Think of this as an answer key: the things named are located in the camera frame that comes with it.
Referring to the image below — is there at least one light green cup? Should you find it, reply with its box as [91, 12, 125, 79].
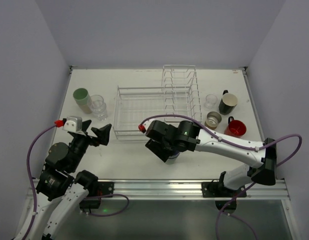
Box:
[72, 88, 91, 106]

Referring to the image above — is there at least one black mug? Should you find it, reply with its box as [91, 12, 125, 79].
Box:
[218, 90, 238, 115]

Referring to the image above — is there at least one purple cup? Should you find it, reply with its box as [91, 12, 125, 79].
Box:
[169, 151, 180, 159]

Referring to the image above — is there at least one cream and brown cup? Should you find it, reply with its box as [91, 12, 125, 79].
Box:
[204, 111, 222, 130]

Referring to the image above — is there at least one tall white wire rack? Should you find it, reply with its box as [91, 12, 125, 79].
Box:
[161, 64, 203, 122]

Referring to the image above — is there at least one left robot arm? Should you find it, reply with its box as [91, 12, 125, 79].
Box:
[15, 116, 112, 240]

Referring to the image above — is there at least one aluminium mounting rail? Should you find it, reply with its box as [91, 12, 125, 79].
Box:
[99, 179, 290, 201]

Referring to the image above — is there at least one red mug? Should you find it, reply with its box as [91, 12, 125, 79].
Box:
[224, 116, 247, 138]

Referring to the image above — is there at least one low white wire rack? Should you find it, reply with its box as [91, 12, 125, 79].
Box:
[113, 86, 168, 141]

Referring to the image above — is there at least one clear glass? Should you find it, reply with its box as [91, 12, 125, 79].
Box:
[205, 94, 218, 109]
[87, 94, 108, 121]

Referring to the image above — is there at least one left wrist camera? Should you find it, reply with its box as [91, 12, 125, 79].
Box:
[62, 116, 83, 133]

